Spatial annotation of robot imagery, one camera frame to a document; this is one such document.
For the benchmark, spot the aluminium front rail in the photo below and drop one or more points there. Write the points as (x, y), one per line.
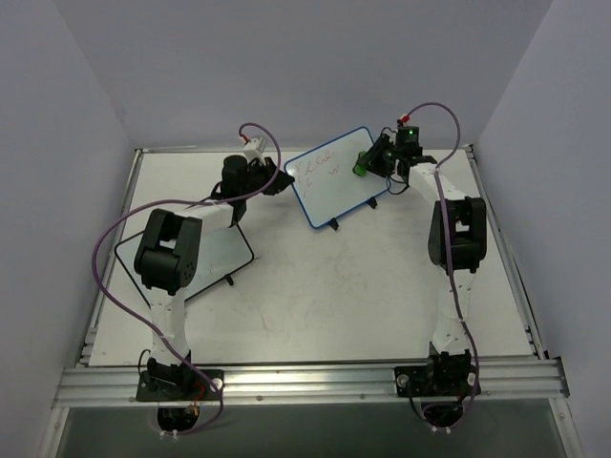
(303, 384)

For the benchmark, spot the blue framed whiteboard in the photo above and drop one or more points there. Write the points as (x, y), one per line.
(324, 183)

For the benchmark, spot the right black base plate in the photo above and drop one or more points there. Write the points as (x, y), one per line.
(423, 381)

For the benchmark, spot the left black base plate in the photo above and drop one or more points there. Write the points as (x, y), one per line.
(191, 387)

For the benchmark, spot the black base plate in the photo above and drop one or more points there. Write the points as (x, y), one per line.
(423, 381)
(191, 387)

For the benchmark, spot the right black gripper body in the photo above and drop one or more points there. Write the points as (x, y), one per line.
(380, 156)

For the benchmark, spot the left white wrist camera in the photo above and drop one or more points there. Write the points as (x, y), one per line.
(254, 148)

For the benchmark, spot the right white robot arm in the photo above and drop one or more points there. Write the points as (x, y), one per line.
(457, 244)

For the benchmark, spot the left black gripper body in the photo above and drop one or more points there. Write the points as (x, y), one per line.
(269, 176)

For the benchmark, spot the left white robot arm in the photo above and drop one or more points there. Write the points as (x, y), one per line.
(168, 255)

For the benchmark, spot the aluminium table edge frame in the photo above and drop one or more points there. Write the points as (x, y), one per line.
(509, 263)

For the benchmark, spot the green whiteboard eraser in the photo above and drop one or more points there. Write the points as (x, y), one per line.
(360, 167)

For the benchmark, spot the black framed whiteboard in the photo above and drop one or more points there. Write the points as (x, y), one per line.
(222, 254)

